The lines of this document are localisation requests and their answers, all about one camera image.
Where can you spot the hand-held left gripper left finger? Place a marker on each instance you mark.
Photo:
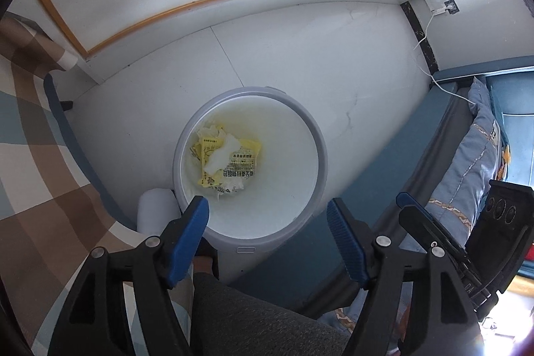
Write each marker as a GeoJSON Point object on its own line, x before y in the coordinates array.
{"type": "Point", "coordinates": [187, 239]}

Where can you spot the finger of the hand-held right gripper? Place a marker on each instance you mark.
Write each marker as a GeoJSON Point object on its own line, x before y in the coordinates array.
{"type": "Point", "coordinates": [406, 201]}

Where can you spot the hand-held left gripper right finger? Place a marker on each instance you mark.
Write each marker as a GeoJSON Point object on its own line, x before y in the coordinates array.
{"type": "Point", "coordinates": [346, 243]}

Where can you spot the white tissue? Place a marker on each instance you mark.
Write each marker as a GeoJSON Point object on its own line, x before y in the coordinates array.
{"type": "Point", "coordinates": [221, 156]}

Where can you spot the yellow and clear printed packet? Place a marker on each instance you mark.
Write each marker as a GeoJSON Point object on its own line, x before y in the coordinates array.
{"type": "Point", "coordinates": [246, 160]}

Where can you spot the round white trash bin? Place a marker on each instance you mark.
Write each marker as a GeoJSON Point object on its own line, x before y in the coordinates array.
{"type": "Point", "coordinates": [283, 156]}

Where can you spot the blue bed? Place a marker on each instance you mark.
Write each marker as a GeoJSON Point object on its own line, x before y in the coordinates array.
{"type": "Point", "coordinates": [375, 181]}

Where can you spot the blue patterned pillow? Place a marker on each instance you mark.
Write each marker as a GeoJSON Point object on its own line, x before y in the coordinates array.
{"type": "Point", "coordinates": [471, 164]}

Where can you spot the person's leg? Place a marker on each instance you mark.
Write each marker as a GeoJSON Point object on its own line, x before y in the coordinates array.
{"type": "Point", "coordinates": [250, 318]}

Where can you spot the checkered tablecloth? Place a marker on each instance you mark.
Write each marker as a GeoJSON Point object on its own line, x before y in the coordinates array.
{"type": "Point", "coordinates": [41, 172]}

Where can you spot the wall socket with charger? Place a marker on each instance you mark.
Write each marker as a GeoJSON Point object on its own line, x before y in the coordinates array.
{"type": "Point", "coordinates": [450, 6]}

